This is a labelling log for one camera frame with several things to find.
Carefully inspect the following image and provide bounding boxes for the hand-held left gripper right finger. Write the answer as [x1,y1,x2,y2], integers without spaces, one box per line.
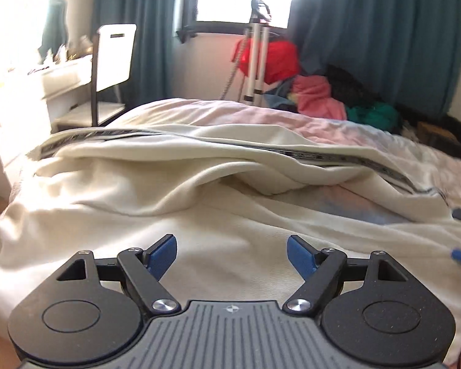
[284,234,410,314]

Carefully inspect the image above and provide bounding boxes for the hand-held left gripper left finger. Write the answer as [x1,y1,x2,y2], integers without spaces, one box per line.
[54,234,182,314]

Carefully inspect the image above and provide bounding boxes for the cream pants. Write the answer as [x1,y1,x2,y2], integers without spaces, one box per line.
[0,123,461,369]

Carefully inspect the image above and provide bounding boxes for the black sofa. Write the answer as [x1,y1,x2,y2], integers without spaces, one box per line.
[396,102,461,158]

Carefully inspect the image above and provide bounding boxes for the small cardboard box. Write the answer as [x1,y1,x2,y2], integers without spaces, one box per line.
[417,121,458,143]

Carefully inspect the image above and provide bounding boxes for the green cloth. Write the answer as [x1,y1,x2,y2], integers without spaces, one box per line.
[346,102,402,133]

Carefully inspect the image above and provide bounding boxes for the bed with pink sheet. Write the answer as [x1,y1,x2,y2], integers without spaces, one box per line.
[0,98,461,366]

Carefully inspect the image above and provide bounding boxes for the pink cloth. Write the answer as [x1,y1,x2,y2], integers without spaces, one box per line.
[292,74,348,121]

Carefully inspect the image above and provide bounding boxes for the red cloth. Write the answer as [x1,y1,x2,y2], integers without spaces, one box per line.
[230,38,301,85]

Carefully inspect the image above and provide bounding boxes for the garment steamer stand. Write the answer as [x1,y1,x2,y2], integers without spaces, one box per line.
[218,0,273,104]

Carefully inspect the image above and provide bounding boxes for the white dresser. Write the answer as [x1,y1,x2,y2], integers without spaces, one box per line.
[0,54,95,200]

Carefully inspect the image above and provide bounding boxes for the teal curtain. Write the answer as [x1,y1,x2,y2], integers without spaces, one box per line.
[94,0,200,104]
[288,0,461,114]

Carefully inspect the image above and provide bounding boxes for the black object on window sill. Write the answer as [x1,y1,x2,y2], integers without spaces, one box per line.
[175,25,198,43]

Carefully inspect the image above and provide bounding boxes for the cluster of cosmetic bottles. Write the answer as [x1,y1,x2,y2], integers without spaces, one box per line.
[23,34,95,75]

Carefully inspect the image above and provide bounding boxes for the wavy white mirror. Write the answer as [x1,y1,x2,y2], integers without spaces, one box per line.
[41,0,70,52]

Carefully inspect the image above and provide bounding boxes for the white chair with black frame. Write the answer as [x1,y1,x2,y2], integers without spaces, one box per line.
[54,24,137,131]

